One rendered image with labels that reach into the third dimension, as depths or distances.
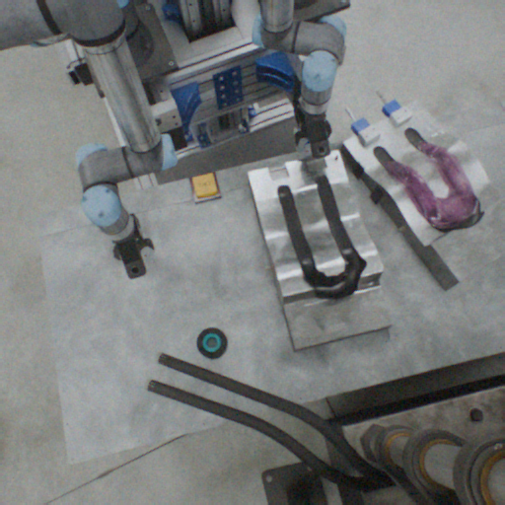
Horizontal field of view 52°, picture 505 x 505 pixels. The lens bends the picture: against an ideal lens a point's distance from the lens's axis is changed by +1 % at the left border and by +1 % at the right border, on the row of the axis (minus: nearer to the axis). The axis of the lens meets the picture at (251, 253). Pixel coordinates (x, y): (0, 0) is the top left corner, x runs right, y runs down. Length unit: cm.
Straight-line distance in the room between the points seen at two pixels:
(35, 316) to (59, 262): 90
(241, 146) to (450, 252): 114
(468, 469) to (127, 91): 83
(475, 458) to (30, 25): 87
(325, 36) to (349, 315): 68
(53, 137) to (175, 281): 144
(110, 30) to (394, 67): 199
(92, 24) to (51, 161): 176
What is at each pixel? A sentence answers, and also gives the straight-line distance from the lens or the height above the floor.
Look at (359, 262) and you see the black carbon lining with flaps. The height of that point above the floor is 94.
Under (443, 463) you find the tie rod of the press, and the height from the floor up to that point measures 139.
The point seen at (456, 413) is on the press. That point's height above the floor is 79.
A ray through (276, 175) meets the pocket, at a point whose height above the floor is 86.
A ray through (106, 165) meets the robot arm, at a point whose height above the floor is 118.
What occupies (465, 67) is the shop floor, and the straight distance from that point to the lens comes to 288.
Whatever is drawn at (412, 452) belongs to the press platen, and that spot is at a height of 129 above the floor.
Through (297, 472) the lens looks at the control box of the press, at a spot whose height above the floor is 1.
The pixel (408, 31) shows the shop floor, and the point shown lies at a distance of 294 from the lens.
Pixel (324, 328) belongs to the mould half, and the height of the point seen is 86.
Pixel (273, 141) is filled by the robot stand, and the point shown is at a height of 21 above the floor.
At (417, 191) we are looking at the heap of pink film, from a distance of 144.
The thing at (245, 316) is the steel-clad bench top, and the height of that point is 80.
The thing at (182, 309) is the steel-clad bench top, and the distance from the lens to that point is 144.
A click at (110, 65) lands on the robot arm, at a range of 102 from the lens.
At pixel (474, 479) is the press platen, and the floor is 154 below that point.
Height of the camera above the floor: 219
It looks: 73 degrees down
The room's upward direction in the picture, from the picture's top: 7 degrees counter-clockwise
